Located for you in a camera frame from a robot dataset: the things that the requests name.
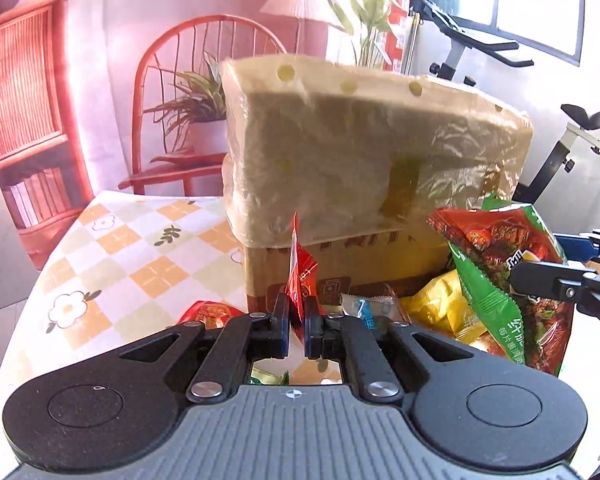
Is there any clear blue cookie packet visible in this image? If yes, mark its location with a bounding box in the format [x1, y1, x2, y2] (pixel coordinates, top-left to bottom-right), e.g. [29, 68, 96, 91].
[340, 294, 403, 330]

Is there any red snack packet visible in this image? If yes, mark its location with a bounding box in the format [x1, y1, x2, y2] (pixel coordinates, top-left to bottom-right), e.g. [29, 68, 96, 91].
[286, 212, 318, 330]

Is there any green red snack bag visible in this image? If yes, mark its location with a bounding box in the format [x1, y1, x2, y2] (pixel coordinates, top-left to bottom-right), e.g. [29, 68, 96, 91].
[427, 195, 574, 376]

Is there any orange foil snack wrapper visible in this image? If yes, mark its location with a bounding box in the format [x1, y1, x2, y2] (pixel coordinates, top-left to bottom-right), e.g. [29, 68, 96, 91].
[178, 300, 244, 330]

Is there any yellow snack packet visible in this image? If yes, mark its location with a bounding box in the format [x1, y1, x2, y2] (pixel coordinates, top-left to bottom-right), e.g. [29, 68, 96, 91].
[400, 270, 486, 344]

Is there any checkered floral tablecloth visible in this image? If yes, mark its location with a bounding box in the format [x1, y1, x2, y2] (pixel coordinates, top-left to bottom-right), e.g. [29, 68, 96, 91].
[0, 188, 344, 386]

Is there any cardboard box with plastic liner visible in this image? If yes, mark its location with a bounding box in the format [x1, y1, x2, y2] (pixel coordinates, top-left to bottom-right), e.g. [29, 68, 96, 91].
[221, 54, 533, 311]

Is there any black exercise bike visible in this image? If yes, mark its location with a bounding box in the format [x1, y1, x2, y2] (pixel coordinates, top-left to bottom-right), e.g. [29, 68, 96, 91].
[409, 0, 600, 206]

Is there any printed room backdrop cloth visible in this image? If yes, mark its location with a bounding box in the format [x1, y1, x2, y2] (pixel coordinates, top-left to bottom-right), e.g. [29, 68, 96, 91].
[0, 0, 420, 271]

